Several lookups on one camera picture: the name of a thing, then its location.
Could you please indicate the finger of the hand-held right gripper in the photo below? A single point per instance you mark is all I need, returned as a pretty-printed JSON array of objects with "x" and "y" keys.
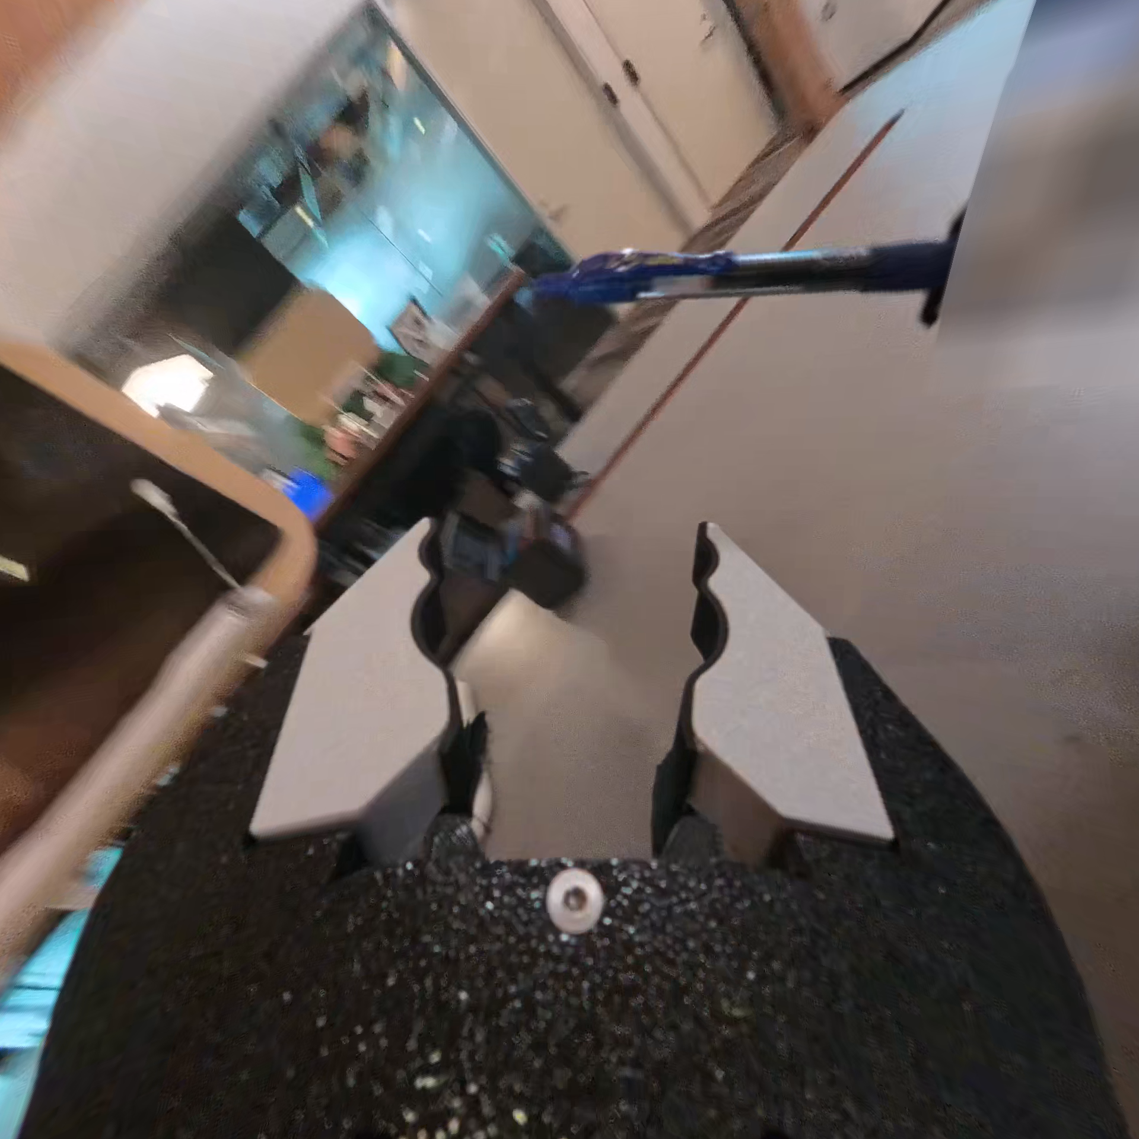
[{"x": 939, "y": 298}]

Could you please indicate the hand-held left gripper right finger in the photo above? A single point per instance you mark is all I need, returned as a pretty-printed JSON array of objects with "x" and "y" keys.
[{"x": 784, "y": 711}]

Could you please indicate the wooden post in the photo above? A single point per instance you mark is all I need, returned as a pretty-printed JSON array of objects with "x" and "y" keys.
[{"x": 793, "y": 52}]

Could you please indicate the printed marker sign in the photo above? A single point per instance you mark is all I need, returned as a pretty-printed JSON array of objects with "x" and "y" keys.
[{"x": 414, "y": 324}]

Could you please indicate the blue pen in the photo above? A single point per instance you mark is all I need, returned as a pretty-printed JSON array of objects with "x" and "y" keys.
[{"x": 801, "y": 267}]

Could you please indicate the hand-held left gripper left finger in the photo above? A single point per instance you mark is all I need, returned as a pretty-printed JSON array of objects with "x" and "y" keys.
[{"x": 356, "y": 711}]

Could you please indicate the cream door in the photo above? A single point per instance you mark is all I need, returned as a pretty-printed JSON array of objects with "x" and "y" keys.
[
  {"x": 534, "y": 134},
  {"x": 677, "y": 79}
]

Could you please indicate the wood-framed mirror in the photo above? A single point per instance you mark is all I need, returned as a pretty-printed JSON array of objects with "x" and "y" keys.
[{"x": 108, "y": 533}]

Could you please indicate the black device with screen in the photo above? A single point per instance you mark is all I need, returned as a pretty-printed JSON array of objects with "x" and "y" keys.
[{"x": 544, "y": 556}]

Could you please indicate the small blue bin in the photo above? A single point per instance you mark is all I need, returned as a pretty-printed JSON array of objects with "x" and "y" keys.
[{"x": 311, "y": 496}]

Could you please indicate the long wooden desk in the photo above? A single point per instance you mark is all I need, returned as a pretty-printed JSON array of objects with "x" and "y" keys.
[{"x": 420, "y": 399}]

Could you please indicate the white mirror stand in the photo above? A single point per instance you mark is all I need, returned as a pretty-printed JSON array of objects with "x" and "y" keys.
[{"x": 160, "y": 703}]

